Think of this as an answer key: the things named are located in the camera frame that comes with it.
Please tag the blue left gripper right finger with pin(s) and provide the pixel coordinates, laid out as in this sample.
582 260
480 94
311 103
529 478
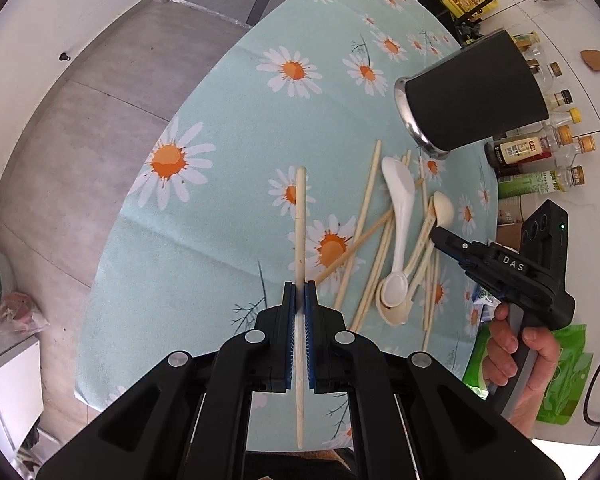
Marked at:
309 302

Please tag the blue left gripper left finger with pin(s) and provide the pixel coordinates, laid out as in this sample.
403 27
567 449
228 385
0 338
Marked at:
289 311

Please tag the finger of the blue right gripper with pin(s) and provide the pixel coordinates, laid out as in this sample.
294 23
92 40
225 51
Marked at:
450 244

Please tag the pale bamboo chopstick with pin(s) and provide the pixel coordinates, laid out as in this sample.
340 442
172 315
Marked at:
299 318

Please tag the right hand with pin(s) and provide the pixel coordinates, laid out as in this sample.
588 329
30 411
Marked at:
518 367

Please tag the soy sauce bottle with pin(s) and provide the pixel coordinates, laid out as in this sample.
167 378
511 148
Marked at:
518 150

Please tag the green label oil bottle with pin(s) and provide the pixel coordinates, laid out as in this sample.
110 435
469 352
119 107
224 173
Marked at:
542 182

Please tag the daisy pattern tablecloth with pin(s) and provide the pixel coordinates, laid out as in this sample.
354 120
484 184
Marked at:
204 240

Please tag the black utensil holder cup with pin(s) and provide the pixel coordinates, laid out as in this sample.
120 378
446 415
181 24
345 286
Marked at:
480 91

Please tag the black faucet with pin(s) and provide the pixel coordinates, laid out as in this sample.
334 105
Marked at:
468 24

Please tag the wooden spatula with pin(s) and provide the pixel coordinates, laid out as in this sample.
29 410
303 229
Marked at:
591 58

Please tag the black tracking camera box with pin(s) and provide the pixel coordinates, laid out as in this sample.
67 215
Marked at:
544 240

